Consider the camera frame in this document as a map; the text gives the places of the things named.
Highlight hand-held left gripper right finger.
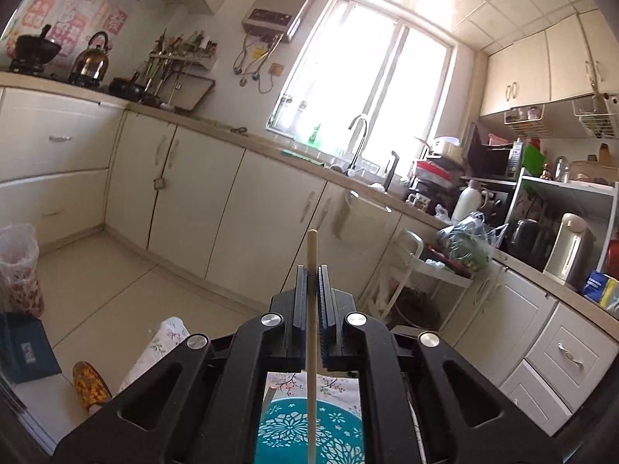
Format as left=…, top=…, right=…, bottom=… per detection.
left=318, top=264, right=566, bottom=464

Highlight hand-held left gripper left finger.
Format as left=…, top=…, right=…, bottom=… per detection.
left=52, top=265, right=309, bottom=464

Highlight wooden chopstick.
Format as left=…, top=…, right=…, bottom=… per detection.
left=304, top=229, right=320, bottom=464

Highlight teal perforated plastic basket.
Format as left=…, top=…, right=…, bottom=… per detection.
left=255, top=395, right=365, bottom=464

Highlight dark pan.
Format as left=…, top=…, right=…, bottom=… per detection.
left=394, top=287, right=444, bottom=330

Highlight white tiered rack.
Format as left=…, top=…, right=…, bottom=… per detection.
left=364, top=229, right=473, bottom=330

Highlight plastic bag of greens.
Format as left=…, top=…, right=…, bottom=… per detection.
left=437, top=212, right=510, bottom=272

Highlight black tap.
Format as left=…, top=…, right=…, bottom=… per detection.
left=384, top=150, right=400, bottom=192

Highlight cream base cabinets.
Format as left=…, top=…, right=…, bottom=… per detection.
left=0, top=84, right=601, bottom=438

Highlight white thermos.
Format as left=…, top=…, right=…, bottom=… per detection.
left=451, top=179, right=483, bottom=226

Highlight stacked pots and bowls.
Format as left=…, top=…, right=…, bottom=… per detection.
left=406, top=136, right=465, bottom=214

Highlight curved steel faucet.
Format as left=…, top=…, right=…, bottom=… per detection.
left=345, top=114, right=370, bottom=176

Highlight black toaster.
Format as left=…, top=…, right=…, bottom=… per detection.
left=507, top=218, right=555, bottom=270

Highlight black microwave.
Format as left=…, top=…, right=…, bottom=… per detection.
left=465, top=123, right=524, bottom=181

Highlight orange patterned slipper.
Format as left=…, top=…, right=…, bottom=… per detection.
left=72, top=361, right=113, bottom=410

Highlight white framed window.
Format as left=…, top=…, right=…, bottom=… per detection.
left=265, top=0, right=458, bottom=176

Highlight dark rectangular tray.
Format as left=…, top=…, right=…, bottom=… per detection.
left=166, top=76, right=216, bottom=113

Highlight beige electric thermo pot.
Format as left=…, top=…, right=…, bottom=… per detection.
left=544, top=212, right=597, bottom=292

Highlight green cutting board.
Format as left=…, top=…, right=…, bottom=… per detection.
left=524, top=140, right=545, bottom=178

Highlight white countertop shelf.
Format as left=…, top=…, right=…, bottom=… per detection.
left=502, top=168, right=619, bottom=272

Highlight blue carton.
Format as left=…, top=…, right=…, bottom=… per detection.
left=582, top=270, right=619, bottom=316

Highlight black pot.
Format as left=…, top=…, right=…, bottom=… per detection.
left=108, top=76, right=147, bottom=102

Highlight floral trash bin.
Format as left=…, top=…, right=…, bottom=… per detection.
left=0, top=223, right=46, bottom=318

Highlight silver water heater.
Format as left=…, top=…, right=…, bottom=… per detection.
left=241, top=0, right=318, bottom=44

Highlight cream upper cabinets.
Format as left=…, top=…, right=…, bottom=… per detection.
left=478, top=9, right=619, bottom=118

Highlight black gas stove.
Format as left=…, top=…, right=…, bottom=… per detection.
left=7, top=58, right=105, bottom=90

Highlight steel kettle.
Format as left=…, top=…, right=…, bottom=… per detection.
left=71, top=31, right=111, bottom=81

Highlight black wok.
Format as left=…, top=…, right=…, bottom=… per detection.
left=10, top=24, right=62, bottom=67

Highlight water heater hoses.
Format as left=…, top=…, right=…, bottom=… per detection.
left=234, top=34, right=284, bottom=96

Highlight white wire basket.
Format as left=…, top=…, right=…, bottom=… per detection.
left=573, top=96, right=619, bottom=139
left=502, top=103, right=545, bottom=139

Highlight wall utensil rack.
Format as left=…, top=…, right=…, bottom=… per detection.
left=140, top=29, right=219, bottom=107

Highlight pink printed wall poster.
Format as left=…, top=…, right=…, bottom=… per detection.
left=0, top=0, right=132, bottom=65

